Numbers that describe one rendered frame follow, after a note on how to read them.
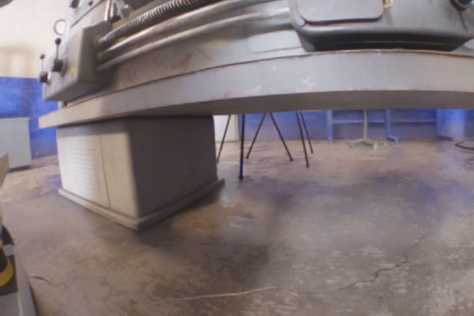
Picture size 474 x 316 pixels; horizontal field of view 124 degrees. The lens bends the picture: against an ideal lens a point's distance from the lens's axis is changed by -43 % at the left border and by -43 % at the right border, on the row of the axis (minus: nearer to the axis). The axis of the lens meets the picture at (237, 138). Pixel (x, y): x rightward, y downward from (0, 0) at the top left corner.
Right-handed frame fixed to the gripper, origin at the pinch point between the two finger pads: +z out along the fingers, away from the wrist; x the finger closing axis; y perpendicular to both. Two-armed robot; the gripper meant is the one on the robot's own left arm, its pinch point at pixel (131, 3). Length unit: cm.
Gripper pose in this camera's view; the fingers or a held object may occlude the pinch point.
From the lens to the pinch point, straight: 77.8
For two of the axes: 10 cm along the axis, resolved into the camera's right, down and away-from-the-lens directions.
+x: -7.1, 1.0, 7.0
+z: 4.0, 8.7, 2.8
